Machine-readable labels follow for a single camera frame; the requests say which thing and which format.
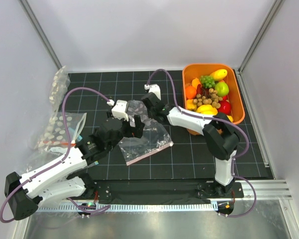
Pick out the pink dotted zip bag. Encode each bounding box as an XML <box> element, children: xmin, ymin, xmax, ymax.
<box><xmin>118</xmin><ymin>100</ymin><xmax>174</xmax><ymax>166</ymax></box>

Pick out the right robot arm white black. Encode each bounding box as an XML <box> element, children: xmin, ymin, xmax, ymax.
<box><xmin>141</xmin><ymin>93</ymin><xmax>240</xmax><ymax>197</ymax></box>

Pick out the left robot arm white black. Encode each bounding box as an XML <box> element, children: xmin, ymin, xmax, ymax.
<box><xmin>4</xmin><ymin>113</ymin><xmax>145</xmax><ymax>221</ymax></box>

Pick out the white dotted bag with items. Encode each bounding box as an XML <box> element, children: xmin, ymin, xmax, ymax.
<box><xmin>30</xmin><ymin>112</ymin><xmax>87</xmax><ymax>151</ymax></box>

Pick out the white dotted bag upright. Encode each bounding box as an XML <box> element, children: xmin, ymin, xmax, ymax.
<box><xmin>49</xmin><ymin>66</ymin><xmax>70</xmax><ymax>112</ymax></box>

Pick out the orange fruit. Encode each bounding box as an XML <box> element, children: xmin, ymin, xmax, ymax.
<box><xmin>185</xmin><ymin>86</ymin><xmax>197</xmax><ymax>100</ymax></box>

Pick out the orange plastic basket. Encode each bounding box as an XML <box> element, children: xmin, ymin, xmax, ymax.
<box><xmin>182</xmin><ymin>63</ymin><xmax>245</xmax><ymax>124</ymax></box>

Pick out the yellow banana bunch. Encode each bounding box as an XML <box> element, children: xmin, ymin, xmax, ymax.
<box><xmin>196</xmin><ymin>105</ymin><xmax>218</xmax><ymax>116</ymax></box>

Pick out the brown longan cluster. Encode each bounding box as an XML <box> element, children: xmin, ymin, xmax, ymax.
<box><xmin>193</xmin><ymin>88</ymin><xmax>223</xmax><ymax>109</ymax></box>

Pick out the green grapes bunch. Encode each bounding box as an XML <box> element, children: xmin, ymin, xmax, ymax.
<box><xmin>199</xmin><ymin>76</ymin><xmax>215</xmax><ymax>89</ymax></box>

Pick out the green apple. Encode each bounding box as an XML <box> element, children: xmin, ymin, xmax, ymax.
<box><xmin>214</xmin><ymin>82</ymin><xmax>229</xmax><ymax>97</ymax></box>

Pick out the red apple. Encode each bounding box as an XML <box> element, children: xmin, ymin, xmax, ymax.
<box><xmin>218</xmin><ymin>101</ymin><xmax>231</xmax><ymax>115</ymax></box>

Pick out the yellow mango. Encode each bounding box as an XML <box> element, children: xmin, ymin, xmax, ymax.
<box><xmin>210</xmin><ymin>69</ymin><xmax>227</xmax><ymax>82</ymax></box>

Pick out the yellow lemon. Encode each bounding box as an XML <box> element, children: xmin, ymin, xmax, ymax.
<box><xmin>227</xmin><ymin>115</ymin><xmax>233</xmax><ymax>122</ymax></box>

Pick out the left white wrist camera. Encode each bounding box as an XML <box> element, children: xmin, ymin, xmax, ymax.
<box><xmin>111</xmin><ymin>100</ymin><xmax>129</xmax><ymax>121</ymax></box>

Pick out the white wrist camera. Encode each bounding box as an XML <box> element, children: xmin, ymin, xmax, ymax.
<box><xmin>144</xmin><ymin>84</ymin><xmax>161</xmax><ymax>100</ymax></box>
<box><xmin>111</xmin><ymin>100</ymin><xmax>129</xmax><ymax>121</ymax></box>

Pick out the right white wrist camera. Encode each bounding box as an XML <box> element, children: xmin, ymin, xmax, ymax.
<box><xmin>144</xmin><ymin>84</ymin><xmax>161</xmax><ymax>100</ymax></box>

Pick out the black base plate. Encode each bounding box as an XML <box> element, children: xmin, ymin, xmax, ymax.
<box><xmin>78</xmin><ymin>179</ymin><xmax>244</xmax><ymax>204</ymax></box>

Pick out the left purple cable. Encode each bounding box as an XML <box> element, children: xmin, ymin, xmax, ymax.
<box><xmin>0</xmin><ymin>87</ymin><xmax>115</xmax><ymax>224</ymax></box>

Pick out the purple cable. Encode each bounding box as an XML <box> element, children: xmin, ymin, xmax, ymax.
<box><xmin>0</xmin><ymin>87</ymin><xmax>115</xmax><ymax>224</ymax></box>
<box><xmin>144</xmin><ymin>68</ymin><xmax>257</xmax><ymax>219</ymax></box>

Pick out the white slotted cable duct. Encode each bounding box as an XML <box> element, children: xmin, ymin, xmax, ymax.
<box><xmin>37</xmin><ymin>201</ymin><xmax>218</xmax><ymax>213</ymax></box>

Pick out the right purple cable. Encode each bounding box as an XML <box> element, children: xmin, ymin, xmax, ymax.
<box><xmin>144</xmin><ymin>68</ymin><xmax>257</xmax><ymax>219</ymax></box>

